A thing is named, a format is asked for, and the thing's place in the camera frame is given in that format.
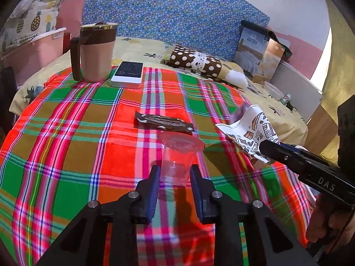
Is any clear cup red lid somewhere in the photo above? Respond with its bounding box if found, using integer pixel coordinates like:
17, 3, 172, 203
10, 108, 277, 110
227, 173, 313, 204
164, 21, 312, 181
158, 132, 205, 187

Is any brown polka dot pillow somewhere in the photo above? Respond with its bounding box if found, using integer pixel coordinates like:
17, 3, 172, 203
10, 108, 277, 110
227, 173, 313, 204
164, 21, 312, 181
162, 45, 249, 90

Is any yellow pineapple bedsheet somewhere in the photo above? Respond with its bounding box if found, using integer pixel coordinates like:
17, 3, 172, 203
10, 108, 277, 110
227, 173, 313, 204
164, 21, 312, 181
9, 37, 308, 146

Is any person's right hand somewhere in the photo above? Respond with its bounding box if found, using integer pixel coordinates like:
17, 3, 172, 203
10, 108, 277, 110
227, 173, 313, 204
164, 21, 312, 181
306, 194, 354, 253

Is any pink storage box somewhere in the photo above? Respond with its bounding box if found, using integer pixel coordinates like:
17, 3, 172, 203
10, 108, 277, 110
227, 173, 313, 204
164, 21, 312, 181
1, 27, 66, 86

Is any brown snack wrapper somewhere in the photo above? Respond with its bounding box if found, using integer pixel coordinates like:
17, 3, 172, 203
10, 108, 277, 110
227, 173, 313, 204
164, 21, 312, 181
135, 111, 194, 133

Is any blue floral headboard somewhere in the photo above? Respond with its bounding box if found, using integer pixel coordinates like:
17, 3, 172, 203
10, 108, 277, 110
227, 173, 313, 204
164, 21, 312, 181
82, 0, 270, 60

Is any brown pink lidded mug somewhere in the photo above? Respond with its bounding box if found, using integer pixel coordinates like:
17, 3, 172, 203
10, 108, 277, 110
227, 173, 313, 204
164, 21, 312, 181
70, 22, 118, 83

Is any small green bottle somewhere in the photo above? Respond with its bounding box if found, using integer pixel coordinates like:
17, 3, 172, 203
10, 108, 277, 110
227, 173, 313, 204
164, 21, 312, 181
280, 93, 291, 106

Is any bedding package box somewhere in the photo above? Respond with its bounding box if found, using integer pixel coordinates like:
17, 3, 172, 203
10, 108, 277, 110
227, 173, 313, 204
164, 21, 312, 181
233, 20, 292, 84

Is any colourful plaid tablecloth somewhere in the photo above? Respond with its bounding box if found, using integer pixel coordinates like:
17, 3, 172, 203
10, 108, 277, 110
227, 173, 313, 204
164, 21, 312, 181
1, 67, 310, 265

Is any pineapple print bedding pile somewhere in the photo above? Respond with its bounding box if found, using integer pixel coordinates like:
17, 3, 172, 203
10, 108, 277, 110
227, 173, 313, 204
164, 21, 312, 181
1, 0, 65, 56

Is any white smartphone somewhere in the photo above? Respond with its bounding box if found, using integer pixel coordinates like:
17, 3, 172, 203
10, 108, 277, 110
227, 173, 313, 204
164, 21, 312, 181
110, 61, 143, 88

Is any clear plastic bowl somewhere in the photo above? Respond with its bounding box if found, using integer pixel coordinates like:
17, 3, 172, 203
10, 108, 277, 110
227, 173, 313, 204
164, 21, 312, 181
263, 81, 284, 101

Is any white patterned paper wrapper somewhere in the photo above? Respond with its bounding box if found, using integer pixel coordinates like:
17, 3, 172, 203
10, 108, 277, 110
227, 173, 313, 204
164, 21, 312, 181
215, 104, 280, 170

